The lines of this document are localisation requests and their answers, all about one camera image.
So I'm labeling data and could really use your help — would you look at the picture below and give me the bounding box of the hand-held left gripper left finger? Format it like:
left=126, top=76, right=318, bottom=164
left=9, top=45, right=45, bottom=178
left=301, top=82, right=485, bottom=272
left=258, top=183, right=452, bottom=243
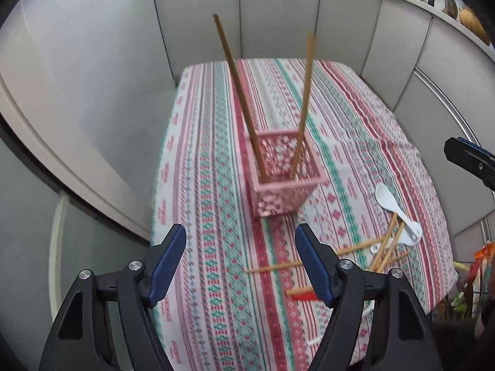
left=38, top=223, right=188, bottom=371

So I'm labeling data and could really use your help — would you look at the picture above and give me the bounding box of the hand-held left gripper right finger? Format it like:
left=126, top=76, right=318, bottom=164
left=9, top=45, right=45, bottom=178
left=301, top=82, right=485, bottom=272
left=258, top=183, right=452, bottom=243
left=295, top=223, right=445, bottom=371

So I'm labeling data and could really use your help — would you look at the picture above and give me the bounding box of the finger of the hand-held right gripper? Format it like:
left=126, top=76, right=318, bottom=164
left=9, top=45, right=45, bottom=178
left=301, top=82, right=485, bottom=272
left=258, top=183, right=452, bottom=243
left=443, top=137, right=495, bottom=193

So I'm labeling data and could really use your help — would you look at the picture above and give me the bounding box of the white plastic spoon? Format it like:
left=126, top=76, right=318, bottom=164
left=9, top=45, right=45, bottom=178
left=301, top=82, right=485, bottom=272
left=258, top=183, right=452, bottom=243
left=374, top=183, right=423, bottom=246
left=368, top=232, right=405, bottom=255

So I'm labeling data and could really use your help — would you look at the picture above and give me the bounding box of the pink perforated plastic basket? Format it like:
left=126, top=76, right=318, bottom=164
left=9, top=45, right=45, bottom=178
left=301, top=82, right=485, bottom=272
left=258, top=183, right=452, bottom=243
left=246, top=129, right=323, bottom=219

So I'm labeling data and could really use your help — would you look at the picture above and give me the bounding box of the striped patterned tablecloth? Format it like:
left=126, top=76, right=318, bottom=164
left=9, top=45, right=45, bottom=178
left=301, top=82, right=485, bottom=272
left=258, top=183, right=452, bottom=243
left=149, top=57, right=459, bottom=371

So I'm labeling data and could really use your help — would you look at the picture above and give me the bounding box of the brown round object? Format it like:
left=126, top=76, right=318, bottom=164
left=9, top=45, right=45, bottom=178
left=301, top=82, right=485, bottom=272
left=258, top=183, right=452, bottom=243
left=458, top=8, right=491, bottom=46

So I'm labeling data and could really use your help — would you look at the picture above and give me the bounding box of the pile of snack packets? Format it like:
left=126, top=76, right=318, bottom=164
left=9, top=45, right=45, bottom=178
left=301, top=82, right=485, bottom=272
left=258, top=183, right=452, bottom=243
left=454, top=241, right=495, bottom=319

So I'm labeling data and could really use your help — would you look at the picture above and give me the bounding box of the curved steel rail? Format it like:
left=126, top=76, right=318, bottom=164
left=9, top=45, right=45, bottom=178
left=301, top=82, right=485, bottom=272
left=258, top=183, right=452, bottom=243
left=414, top=66, right=495, bottom=246

